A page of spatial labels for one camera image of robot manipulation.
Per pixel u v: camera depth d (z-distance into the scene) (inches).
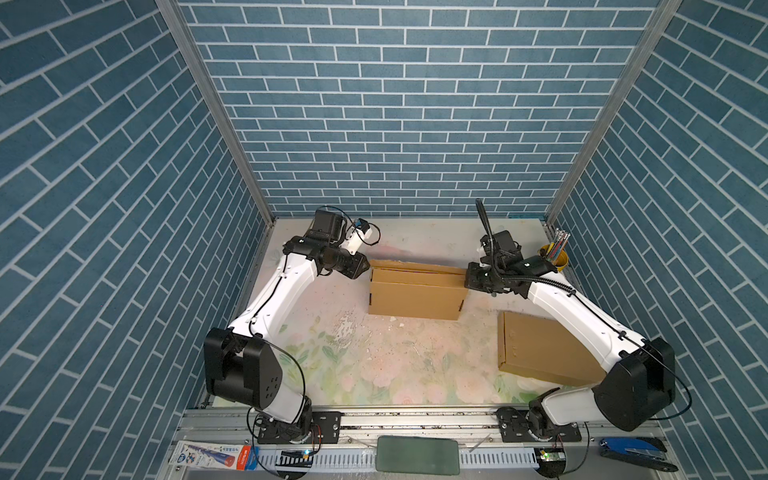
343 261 27.6
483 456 27.8
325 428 29.0
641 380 15.9
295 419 25.2
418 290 32.2
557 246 37.3
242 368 16.6
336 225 26.3
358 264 28.4
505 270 24.0
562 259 37.9
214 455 27.4
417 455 27.6
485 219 26.8
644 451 27.3
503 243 25.0
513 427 29.0
